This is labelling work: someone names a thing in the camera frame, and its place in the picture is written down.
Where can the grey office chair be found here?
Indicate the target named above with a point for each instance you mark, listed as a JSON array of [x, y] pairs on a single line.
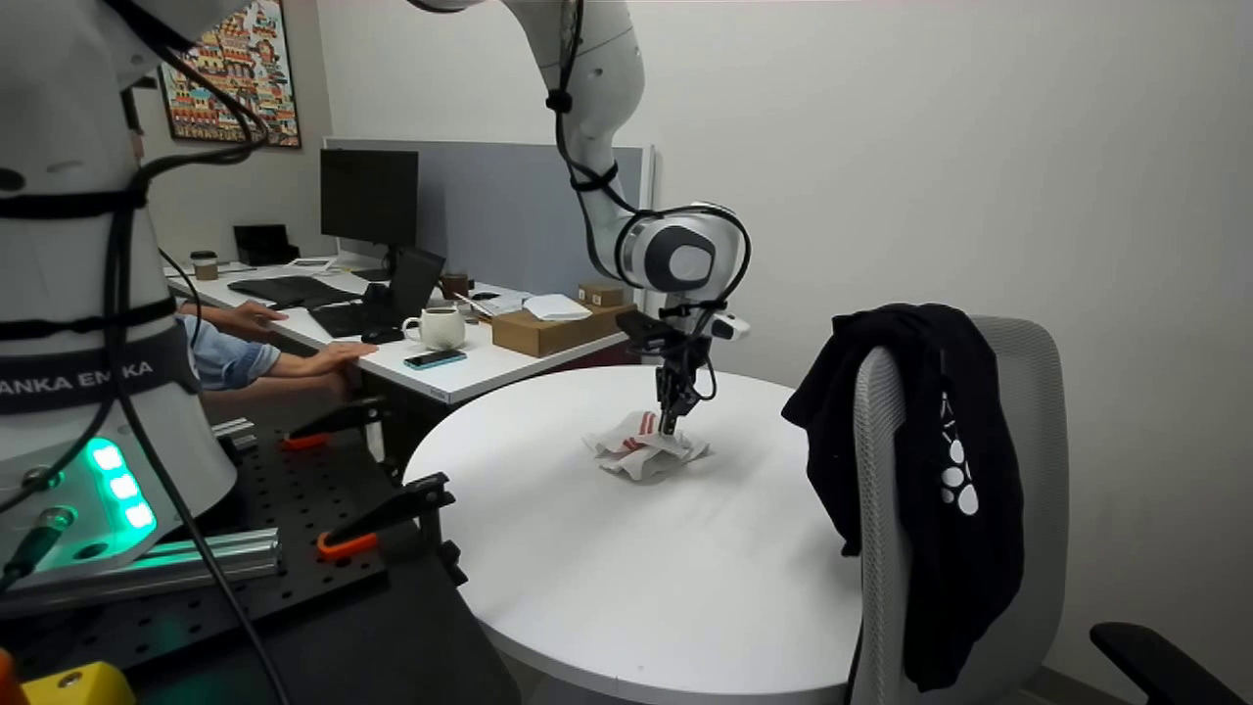
[[1032, 454]]

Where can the person's right hand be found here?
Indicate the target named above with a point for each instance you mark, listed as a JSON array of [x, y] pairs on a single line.
[[345, 353]]

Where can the grey desk partition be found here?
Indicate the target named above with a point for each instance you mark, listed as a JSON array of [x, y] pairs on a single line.
[[510, 210]]

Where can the small cardboard box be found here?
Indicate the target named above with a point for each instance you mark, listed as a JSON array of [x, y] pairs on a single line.
[[596, 294]]

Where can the aluminium rail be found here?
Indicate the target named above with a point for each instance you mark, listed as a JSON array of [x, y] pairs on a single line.
[[199, 552]]

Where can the colourful framed wall picture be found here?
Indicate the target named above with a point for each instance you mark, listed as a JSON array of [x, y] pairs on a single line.
[[240, 73]]

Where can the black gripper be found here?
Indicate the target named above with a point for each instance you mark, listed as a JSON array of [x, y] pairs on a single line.
[[685, 362]]

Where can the yellow block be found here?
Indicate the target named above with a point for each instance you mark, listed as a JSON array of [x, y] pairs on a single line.
[[79, 688]]

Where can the white office desk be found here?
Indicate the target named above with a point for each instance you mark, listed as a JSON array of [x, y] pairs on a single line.
[[485, 374]]

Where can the small black screen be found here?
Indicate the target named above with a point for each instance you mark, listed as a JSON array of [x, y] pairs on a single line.
[[263, 246]]

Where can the white mug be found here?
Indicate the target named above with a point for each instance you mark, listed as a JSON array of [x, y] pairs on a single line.
[[439, 330]]

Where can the white paper sheet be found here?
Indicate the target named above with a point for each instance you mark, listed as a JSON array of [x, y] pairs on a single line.
[[557, 307]]

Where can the black chair armrest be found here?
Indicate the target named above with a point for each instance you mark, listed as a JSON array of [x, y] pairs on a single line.
[[1161, 666]]

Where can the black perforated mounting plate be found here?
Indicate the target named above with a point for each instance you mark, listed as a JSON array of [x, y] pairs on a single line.
[[276, 522]]

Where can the black computer monitor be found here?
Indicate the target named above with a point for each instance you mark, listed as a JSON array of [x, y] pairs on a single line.
[[371, 197]]

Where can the person's left hand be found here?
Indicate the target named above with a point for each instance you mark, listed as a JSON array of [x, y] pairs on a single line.
[[255, 316]]

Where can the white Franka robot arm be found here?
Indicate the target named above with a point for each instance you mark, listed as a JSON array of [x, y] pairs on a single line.
[[588, 63]]

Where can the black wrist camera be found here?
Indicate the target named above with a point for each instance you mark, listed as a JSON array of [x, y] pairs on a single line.
[[700, 323]]

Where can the black keyboard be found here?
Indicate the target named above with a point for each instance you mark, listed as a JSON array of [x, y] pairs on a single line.
[[309, 293]]

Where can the white red-striped tea towel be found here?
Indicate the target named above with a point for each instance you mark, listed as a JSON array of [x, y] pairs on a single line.
[[648, 454]]

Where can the person's right forearm blue sleeve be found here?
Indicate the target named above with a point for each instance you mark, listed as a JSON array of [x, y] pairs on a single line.
[[240, 357]]

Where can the small brown cup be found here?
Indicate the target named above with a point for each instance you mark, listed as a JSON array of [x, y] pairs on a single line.
[[207, 263]]

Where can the black garment with white print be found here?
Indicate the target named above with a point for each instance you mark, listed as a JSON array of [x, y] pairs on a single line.
[[942, 394]]

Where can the flat cardboard box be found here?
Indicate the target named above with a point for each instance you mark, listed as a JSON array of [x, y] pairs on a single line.
[[563, 334]]

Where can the person's left forearm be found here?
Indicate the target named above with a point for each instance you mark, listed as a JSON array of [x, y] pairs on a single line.
[[217, 316]]

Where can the black laptop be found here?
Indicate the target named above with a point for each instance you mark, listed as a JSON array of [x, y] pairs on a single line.
[[392, 299]]

